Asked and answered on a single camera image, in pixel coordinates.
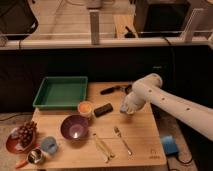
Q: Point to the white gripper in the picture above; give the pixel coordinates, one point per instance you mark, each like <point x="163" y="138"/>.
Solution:
<point x="133" y="103"/>

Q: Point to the green plastic tray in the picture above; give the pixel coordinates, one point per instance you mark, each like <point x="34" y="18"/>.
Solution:
<point x="60" y="93"/>

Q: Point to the blue sponge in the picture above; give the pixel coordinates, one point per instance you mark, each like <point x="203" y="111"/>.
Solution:
<point x="122" y="108"/>

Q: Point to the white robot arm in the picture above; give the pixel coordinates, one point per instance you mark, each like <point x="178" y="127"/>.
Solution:
<point x="148" y="89"/>

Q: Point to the metal fork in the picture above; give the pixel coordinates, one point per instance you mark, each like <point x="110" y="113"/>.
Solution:
<point x="118" y="133"/>

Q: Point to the orange cup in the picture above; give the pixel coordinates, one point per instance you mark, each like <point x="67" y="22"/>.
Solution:
<point x="85" y="109"/>

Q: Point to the blue box on floor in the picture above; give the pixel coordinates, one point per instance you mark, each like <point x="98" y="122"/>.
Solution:
<point x="169" y="145"/>

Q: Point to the purple bowl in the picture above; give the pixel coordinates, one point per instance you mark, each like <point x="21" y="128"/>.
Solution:
<point x="74" y="127"/>

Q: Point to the black monitor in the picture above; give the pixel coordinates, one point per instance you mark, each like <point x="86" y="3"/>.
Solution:
<point x="160" y="18"/>

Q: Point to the blue glass cup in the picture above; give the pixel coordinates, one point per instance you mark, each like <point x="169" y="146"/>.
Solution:
<point x="49" y="145"/>

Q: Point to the bunch of dark grapes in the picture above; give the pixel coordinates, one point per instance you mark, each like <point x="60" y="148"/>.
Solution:
<point x="26" y="133"/>

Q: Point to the red plate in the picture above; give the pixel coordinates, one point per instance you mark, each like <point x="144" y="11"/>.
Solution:
<point x="13" y="146"/>

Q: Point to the black chair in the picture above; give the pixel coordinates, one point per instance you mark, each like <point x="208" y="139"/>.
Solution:
<point x="17" y="21"/>

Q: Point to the black-handled brush tool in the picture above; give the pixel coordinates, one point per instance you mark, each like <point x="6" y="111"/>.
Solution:
<point x="124" y="88"/>

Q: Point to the yellow-handled utensil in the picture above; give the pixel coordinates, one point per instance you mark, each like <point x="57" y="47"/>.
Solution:
<point x="102" y="146"/>

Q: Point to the metal frame post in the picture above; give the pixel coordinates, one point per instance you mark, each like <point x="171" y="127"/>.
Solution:
<point x="94" y="27"/>

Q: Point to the small metal pot orange handle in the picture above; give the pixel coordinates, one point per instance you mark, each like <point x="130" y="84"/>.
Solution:
<point x="35" y="157"/>

